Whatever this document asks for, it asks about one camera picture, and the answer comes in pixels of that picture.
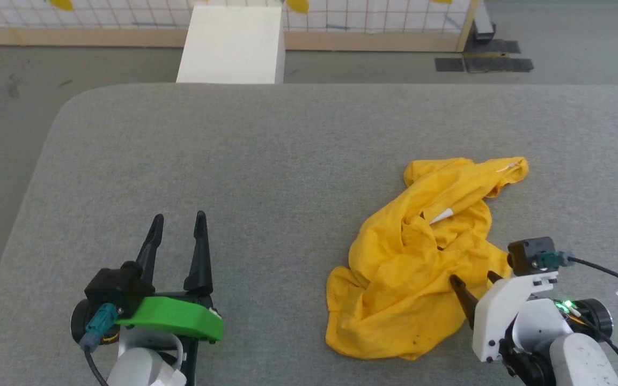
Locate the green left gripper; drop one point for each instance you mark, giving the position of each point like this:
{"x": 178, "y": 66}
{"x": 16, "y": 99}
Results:
{"x": 172, "y": 317}

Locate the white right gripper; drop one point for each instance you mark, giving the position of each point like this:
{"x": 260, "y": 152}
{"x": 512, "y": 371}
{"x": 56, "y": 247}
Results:
{"x": 494, "y": 316}

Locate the yellow printed t-shirt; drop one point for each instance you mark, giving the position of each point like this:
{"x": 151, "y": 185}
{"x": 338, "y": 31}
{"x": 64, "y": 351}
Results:
{"x": 395, "y": 268}

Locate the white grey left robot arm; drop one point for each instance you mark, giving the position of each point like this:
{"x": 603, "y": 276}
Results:
{"x": 137, "y": 370}

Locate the white rectangular box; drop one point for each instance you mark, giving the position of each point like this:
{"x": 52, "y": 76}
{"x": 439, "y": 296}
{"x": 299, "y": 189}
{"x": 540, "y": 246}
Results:
{"x": 234, "y": 48}

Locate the black floor mat patch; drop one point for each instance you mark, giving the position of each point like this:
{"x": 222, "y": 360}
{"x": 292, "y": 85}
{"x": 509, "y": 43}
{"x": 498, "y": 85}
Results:
{"x": 499, "y": 65}

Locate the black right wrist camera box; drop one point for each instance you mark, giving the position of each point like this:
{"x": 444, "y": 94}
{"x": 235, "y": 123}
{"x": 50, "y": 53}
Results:
{"x": 526, "y": 254}

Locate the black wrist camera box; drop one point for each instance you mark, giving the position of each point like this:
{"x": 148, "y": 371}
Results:
{"x": 116, "y": 287}
{"x": 526, "y": 254}

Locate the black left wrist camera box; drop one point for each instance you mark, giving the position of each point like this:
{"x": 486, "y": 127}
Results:
{"x": 116, "y": 287}

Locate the grey post with black foot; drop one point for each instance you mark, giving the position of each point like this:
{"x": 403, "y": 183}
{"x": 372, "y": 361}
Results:
{"x": 483, "y": 27}

